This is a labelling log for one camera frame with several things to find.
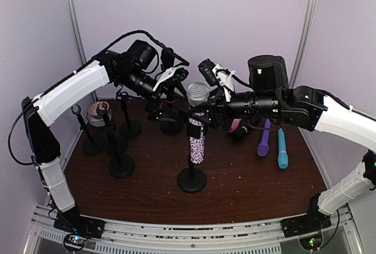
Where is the pink microphone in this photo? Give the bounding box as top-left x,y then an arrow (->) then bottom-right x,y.
229,119 -> 241,133

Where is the glitter mic silver head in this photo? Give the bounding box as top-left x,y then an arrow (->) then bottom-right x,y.
187,82 -> 209,164

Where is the black mic white ring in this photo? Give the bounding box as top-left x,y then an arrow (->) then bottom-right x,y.
233,126 -> 250,141

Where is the black stand of purple mic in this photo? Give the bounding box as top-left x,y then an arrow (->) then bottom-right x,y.
116,91 -> 142,139

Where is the purple microphone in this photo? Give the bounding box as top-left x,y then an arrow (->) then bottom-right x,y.
257,119 -> 271,157

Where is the black stand of blue mic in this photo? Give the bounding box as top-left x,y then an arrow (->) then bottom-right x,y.
105,124 -> 136,179

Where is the black stand of glitter mic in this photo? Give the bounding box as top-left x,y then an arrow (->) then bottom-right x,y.
177,118 -> 207,193

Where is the light blue microphone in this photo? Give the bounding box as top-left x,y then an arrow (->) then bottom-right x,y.
277,128 -> 288,169

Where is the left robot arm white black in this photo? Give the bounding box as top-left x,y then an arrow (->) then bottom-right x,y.
22,40 -> 188,233

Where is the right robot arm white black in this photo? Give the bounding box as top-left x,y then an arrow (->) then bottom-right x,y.
199,55 -> 375,232

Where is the tape roll at back left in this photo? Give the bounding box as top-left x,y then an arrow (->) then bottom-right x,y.
86,101 -> 112,128

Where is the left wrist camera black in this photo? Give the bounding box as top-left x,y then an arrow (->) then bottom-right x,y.
165,68 -> 189,87

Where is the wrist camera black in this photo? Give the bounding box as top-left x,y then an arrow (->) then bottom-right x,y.
198,59 -> 218,86
165,68 -> 189,87

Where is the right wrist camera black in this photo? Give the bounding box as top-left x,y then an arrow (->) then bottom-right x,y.
198,59 -> 218,86

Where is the black mic orange ring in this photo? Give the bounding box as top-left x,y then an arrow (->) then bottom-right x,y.
160,47 -> 177,105

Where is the left arm braided black cable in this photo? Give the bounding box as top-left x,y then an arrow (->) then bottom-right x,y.
7,29 -> 190,166

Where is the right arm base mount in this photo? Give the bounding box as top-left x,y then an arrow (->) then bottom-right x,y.
281,215 -> 332,252

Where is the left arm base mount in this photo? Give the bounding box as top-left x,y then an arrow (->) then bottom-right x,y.
53,214 -> 105,252

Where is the right aluminium corner post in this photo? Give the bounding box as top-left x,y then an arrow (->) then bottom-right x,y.
290,0 -> 317,87

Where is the aluminium corner post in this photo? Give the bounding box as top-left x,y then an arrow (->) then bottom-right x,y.
290,0 -> 317,87
66,0 -> 86,64

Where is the left aluminium corner post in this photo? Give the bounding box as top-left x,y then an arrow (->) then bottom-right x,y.
66,0 -> 86,64

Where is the front aluminium rail frame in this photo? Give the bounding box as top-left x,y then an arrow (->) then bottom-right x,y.
25,198 -> 367,254

